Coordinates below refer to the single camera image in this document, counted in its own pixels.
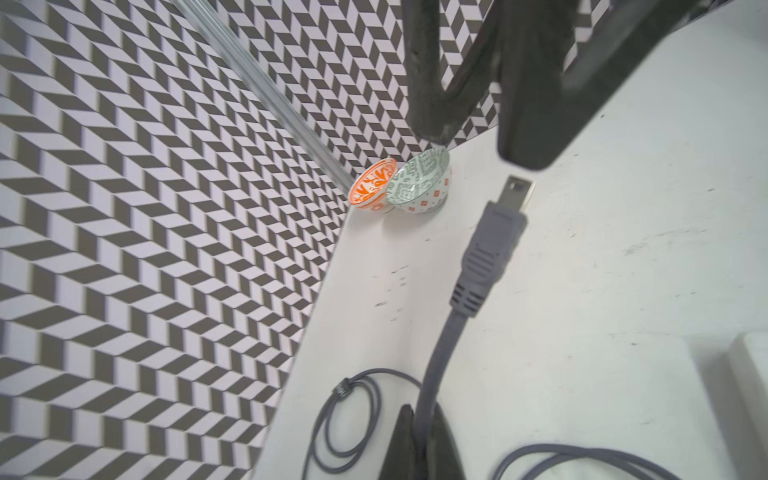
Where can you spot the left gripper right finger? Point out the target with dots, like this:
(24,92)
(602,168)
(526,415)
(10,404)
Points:
(444,461)

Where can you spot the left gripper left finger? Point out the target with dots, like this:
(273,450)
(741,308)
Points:
(400,459)

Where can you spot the green patterned bowl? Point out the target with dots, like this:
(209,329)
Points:
(422,184)

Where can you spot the orange patterned bowl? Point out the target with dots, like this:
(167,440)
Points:
(369,191)

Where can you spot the white colourful power strip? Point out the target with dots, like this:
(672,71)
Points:
(748,360)

